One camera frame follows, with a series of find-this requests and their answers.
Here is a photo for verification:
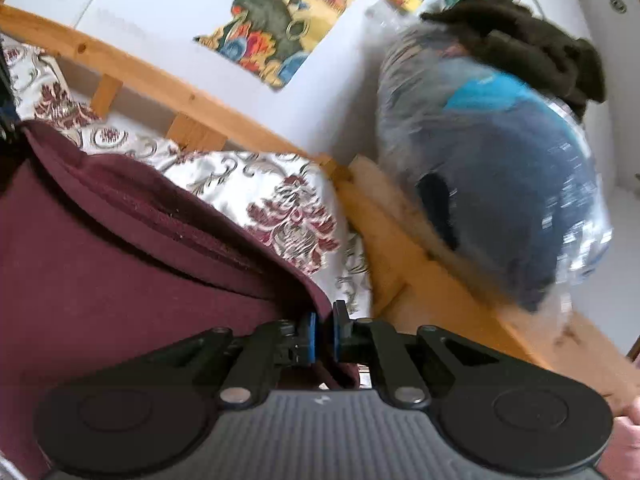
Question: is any floral satin bedspread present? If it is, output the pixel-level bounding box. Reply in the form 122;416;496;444
0;35;373;311

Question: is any plastic-bagged blue quilt bundle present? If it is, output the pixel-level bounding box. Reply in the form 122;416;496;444
375;25;615;313

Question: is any colourful landscape wall poster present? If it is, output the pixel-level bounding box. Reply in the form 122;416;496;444
194;0;369;92

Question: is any maroon knit sweater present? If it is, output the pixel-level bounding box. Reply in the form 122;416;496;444
0;120;361;480

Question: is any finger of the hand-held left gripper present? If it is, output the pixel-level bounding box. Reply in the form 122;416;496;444
0;52;22;143

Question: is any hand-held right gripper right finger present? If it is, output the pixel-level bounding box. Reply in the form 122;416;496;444
330;300;506;409

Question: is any person's right hand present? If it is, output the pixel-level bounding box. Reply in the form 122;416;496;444
597;397;640;480

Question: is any wooden bed frame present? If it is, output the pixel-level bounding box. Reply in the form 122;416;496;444
0;2;633;406

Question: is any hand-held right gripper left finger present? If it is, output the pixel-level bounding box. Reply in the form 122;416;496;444
145;312;318;407

